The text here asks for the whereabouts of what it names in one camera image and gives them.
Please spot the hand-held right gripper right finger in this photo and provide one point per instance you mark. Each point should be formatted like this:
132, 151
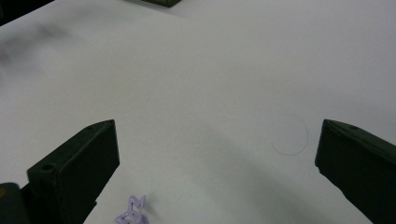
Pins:
358, 161

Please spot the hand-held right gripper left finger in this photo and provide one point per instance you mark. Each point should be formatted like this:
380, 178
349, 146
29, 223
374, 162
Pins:
77, 174

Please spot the purple star-shaped clip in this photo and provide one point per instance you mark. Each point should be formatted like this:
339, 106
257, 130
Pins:
124, 218

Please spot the smoky transparent drawer box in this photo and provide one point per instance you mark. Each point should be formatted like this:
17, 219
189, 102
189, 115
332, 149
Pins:
162, 2

